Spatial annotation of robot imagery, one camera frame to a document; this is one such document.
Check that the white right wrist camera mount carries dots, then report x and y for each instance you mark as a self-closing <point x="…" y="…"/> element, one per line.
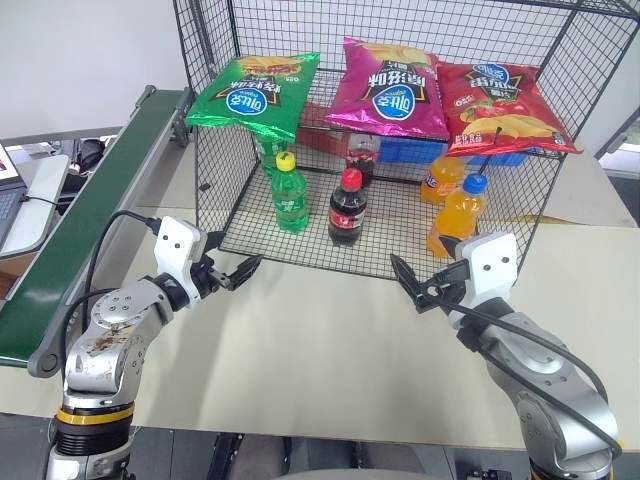
<point x="492" y="270"/>

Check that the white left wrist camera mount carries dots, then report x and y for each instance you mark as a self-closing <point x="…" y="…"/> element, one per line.
<point x="175" y="250"/>

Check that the magenta potato chips bag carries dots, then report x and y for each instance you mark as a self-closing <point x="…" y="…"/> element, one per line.
<point x="390" y="95"/>

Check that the red potato chips bag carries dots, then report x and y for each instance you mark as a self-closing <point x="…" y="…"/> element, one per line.
<point x="500" y="115"/>

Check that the green soda bottle yellow cap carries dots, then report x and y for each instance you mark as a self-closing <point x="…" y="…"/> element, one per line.
<point x="289" y="200"/>

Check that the black bag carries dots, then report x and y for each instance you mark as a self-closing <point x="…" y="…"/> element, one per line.
<point x="91" y="156"/>

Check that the grey laptop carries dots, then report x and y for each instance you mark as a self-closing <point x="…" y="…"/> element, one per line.
<point x="7" y="210"/>

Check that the cola bottle red cap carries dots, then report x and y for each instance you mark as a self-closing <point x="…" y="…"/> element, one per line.
<point x="346" y="215"/>

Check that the cola bottle red label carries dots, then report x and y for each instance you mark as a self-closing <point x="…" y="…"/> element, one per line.
<point x="362" y="155"/>

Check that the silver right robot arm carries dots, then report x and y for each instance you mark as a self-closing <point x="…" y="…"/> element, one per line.
<point x="545" y="380"/>

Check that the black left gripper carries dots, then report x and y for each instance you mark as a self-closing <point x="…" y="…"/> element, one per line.
<point x="210" y="280"/>

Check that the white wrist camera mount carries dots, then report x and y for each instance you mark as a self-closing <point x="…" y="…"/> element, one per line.
<point x="175" y="250"/>
<point x="492" y="270"/>

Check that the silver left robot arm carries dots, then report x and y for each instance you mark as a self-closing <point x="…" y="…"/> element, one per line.
<point x="107" y="350"/>

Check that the grey side desk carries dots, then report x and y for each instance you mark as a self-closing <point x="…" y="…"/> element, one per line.
<point x="42" y="200"/>

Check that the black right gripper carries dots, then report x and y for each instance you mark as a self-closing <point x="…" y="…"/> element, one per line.
<point x="450" y="285"/>

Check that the blue plastic crate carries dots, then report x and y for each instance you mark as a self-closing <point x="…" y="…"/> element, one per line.
<point x="400" y="149"/>

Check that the green potato chips bag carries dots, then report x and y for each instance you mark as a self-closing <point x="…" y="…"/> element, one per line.
<point x="250" y="100"/>

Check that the red box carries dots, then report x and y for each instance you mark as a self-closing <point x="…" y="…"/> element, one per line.
<point x="325" y="137"/>

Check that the orange soda bottle blue cap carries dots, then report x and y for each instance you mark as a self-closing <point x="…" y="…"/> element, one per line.
<point x="460" y="215"/>

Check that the green conveyor belt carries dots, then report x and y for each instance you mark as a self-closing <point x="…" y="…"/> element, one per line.
<point x="75" y="235"/>

